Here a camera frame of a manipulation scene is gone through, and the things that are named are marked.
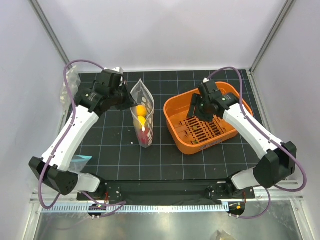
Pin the clear polka dot zip bag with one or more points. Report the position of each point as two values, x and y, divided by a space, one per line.
142 96

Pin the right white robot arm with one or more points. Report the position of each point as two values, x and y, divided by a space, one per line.
276 158

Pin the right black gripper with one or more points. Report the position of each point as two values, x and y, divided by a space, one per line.
196 99

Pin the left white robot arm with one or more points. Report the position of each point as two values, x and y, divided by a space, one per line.
52 168

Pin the red toy strawberry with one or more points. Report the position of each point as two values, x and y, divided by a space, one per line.
143 137

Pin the crumpled clear blue-zip bag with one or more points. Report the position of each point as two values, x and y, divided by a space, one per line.
77 164

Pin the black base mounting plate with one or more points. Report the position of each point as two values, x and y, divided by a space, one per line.
141 190

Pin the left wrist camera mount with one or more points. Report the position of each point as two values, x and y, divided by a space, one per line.
117 69

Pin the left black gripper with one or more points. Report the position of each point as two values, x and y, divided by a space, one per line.
130 101

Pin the yellow toy fruit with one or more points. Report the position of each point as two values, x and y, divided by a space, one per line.
141 120
141 110

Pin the white slotted cable duct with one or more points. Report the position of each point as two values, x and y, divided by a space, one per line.
88 207

